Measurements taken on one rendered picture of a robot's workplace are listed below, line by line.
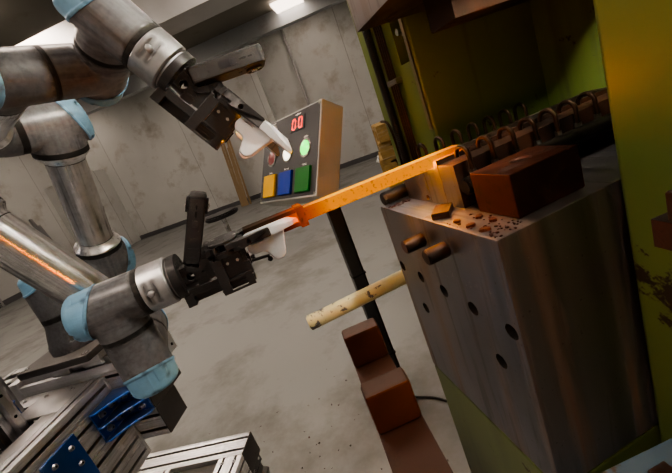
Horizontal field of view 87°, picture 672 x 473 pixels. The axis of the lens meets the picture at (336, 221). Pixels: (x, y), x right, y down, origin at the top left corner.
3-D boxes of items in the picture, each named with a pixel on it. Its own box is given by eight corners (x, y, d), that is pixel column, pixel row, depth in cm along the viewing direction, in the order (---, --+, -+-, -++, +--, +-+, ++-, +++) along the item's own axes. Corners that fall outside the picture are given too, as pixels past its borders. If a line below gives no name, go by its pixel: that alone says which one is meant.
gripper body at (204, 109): (220, 153, 59) (155, 102, 55) (253, 113, 59) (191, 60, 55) (218, 152, 51) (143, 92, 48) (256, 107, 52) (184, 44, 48)
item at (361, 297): (313, 335, 102) (306, 319, 100) (309, 327, 107) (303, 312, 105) (442, 270, 110) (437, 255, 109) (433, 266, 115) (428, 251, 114)
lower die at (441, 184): (464, 208, 60) (451, 161, 58) (409, 197, 79) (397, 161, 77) (645, 124, 68) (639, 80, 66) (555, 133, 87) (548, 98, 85)
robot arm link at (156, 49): (167, 38, 54) (156, 17, 46) (193, 60, 55) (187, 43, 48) (135, 75, 54) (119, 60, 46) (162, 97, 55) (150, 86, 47)
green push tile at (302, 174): (307, 191, 100) (309, 164, 100) (293, 193, 106) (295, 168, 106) (313, 191, 101) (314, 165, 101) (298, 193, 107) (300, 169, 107)
